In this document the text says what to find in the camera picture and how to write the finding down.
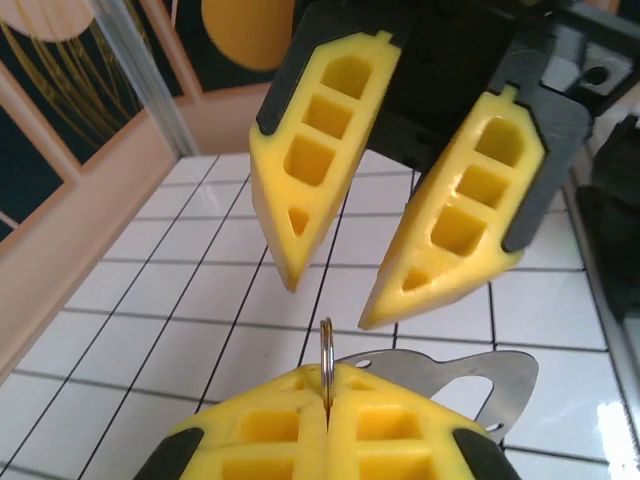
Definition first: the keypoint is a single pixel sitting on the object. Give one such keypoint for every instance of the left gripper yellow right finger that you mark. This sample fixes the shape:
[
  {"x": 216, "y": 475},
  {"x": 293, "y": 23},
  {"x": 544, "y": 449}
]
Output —
[{"x": 400, "y": 430}]

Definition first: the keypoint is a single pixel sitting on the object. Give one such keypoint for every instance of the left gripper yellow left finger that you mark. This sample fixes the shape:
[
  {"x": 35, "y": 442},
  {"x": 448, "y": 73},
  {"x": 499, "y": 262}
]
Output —
[{"x": 260, "y": 430}]

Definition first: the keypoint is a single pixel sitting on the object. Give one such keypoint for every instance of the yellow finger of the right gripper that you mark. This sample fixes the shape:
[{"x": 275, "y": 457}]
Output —
[
  {"x": 440, "y": 270},
  {"x": 310, "y": 200}
]

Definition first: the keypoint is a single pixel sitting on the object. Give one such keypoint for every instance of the silver split keyring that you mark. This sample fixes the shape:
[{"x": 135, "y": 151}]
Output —
[{"x": 327, "y": 350}]

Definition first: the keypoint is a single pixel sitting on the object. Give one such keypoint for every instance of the clear plastic bag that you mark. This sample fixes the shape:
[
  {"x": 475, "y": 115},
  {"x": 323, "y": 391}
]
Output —
[{"x": 517, "y": 380}]

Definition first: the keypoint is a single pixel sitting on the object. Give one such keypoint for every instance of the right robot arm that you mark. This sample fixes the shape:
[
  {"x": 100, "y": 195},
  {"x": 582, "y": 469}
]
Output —
[{"x": 612, "y": 210}]

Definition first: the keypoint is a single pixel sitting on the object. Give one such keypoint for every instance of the aluminium frame post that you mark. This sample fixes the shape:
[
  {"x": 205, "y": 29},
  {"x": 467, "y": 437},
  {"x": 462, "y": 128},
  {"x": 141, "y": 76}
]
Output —
[{"x": 145, "y": 75}]

